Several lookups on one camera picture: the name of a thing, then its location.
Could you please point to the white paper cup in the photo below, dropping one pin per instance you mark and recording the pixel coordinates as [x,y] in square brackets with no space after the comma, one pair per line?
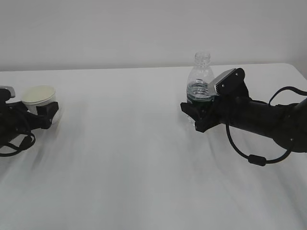
[38,96]

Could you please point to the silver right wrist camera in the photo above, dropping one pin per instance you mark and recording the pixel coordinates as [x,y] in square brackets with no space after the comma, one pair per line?
[214,87]

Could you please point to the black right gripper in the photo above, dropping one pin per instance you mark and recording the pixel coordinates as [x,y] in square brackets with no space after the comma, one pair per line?
[206,115]

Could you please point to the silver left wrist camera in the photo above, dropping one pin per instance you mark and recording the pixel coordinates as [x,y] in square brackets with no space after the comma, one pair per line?
[7,92]

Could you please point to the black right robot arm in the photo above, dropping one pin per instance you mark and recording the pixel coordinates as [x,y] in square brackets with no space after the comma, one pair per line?
[285,124]

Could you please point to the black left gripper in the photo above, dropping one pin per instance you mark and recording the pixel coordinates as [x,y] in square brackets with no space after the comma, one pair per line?
[21,121]

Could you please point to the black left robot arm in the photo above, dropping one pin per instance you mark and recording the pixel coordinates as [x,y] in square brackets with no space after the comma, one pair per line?
[17,142]

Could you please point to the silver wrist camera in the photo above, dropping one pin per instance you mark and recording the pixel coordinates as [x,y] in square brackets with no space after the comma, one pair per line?
[214,87]
[7,92]

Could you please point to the clear green-label water bottle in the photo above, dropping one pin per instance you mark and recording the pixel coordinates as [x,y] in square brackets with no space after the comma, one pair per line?
[199,78]

